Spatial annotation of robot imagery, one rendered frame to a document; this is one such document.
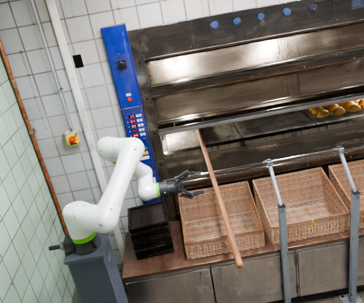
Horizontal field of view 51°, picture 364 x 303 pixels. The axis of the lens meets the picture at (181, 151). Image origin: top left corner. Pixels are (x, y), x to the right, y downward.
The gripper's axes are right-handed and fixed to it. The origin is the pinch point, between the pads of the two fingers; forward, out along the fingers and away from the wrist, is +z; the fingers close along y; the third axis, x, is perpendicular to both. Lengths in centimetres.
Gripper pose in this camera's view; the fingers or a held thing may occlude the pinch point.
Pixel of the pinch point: (200, 182)
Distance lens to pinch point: 239.7
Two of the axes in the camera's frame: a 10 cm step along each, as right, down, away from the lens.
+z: 9.9, -1.7, 0.0
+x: 0.7, 4.0, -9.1
